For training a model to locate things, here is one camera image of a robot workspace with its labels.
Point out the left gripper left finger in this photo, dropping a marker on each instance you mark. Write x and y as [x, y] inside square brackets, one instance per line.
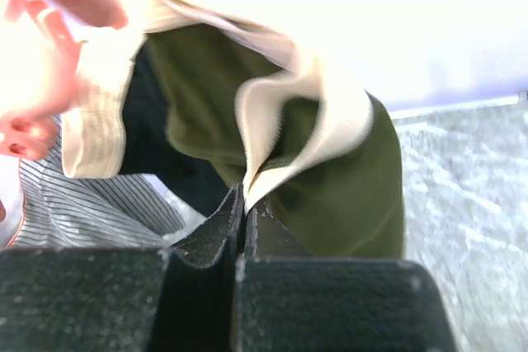
[156, 299]

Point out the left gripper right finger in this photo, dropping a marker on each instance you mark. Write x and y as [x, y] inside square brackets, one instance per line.
[285, 299]

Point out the olive green underwear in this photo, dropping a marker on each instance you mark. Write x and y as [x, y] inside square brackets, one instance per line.
[250, 91]

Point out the black underwear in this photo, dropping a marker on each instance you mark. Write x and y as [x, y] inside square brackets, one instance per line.
[119, 123]

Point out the pink round clip hanger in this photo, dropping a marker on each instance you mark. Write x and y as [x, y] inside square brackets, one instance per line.
[39, 58]

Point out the grey striped hanging underwear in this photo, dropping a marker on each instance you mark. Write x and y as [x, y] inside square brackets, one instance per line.
[52, 210]

